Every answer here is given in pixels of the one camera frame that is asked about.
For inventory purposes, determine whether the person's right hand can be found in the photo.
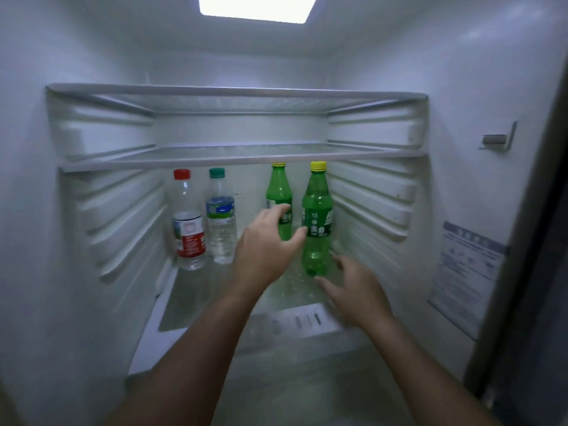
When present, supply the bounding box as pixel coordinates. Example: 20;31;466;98
314;255;394;331

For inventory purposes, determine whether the person's left hand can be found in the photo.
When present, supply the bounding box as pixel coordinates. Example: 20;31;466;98
232;203;308;292

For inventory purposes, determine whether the person's right forearm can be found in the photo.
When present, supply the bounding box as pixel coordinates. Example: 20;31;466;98
357;314;502;426

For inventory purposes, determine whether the person's left forearm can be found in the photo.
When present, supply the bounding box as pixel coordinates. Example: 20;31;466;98
102;281;273;426

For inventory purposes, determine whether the green soda bottle yellow cap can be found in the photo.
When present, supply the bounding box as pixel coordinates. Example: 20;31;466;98
265;162;294;242
301;161;335;278

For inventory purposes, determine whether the clear water bottle green cap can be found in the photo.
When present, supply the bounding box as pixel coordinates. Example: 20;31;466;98
205;167;238;265

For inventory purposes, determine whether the clear bottle red cap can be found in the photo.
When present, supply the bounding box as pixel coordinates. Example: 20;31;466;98
171;169;207;271

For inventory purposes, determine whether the glass fridge shelf with vent trim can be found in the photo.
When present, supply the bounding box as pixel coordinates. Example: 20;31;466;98
156;250;358;351

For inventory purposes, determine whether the paper info sticker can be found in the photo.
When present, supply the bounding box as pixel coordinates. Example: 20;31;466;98
427;221;509;341

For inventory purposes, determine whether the fridge ceiling light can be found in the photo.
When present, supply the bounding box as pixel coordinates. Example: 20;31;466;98
197;0;320;25

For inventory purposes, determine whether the white refrigerator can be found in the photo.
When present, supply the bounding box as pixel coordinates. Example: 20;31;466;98
0;0;568;426

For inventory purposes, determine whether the grey metal wall bracket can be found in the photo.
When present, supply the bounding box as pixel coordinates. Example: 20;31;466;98
478;121;519;152

